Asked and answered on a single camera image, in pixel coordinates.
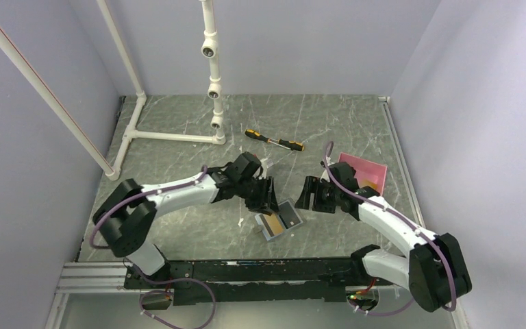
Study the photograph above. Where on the yellow black screwdriver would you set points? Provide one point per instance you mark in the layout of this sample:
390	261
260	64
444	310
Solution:
291	145

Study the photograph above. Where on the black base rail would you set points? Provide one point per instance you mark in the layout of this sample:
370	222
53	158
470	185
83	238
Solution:
330	279

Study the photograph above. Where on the grey leather card holder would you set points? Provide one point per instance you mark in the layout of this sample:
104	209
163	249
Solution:
286	220

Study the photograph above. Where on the pink plastic card box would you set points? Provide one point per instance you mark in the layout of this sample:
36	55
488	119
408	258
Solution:
367	173

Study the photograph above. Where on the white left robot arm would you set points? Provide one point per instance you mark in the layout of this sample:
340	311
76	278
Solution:
123	221

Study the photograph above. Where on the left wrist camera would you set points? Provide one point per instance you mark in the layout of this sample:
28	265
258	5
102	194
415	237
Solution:
265	165

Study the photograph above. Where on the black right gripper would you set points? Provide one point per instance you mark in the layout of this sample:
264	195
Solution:
313	185

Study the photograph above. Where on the white PVC pipe frame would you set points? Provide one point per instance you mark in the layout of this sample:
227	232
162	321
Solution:
36	146

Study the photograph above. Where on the aluminium extrusion frame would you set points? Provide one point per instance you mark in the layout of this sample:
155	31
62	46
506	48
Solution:
91	278

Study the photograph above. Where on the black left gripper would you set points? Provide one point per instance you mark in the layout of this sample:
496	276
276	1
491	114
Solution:
266	202

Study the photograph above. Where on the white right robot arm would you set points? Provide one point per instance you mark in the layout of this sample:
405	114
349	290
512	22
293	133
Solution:
430	266

